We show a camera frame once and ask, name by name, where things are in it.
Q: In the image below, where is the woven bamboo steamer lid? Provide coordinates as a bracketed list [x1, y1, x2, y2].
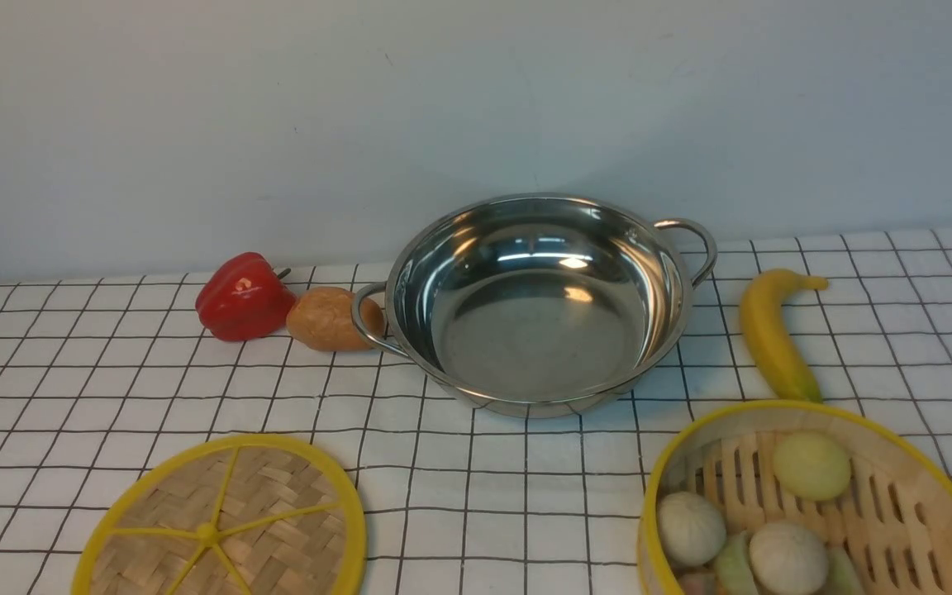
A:
[71, 434, 368, 594]

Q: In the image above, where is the yellow rimmed bamboo steamer basket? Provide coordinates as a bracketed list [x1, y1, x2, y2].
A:
[637, 402, 952, 594]

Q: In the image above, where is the stainless steel pot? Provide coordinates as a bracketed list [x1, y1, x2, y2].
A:
[350, 193, 718, 418]

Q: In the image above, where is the brown potato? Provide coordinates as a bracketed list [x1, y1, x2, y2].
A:
[286, 287, 373, 353]

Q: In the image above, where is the red bell pepper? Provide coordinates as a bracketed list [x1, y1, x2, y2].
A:
[195, 252, 296, 342]

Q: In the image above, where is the yellow banana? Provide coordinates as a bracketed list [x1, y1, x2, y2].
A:
[738, 269, 830, 403]

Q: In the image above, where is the white round bun left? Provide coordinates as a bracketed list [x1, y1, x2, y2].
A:
[656, 491, 728, 566]

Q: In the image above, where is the white round bun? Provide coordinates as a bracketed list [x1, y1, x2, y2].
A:
[749, 522, 830, 594]
[656, 491, 728, 566]

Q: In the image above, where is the pale green round bun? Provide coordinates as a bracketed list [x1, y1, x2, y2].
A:
[772, 431, 851, 502]

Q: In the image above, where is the green dumpling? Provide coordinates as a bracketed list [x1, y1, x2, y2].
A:
[820, 546, 866, 595]
[712, 531, 760, 594]

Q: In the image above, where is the white round bun middle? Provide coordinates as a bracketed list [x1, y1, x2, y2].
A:
[749, 522, 830, 594]

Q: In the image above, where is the white checkered tablecloth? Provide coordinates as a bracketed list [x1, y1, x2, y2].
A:
[0, 227, 952, 594]

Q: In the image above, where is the green dumpling right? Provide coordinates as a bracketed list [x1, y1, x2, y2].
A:
[820, 546, 866, 595]

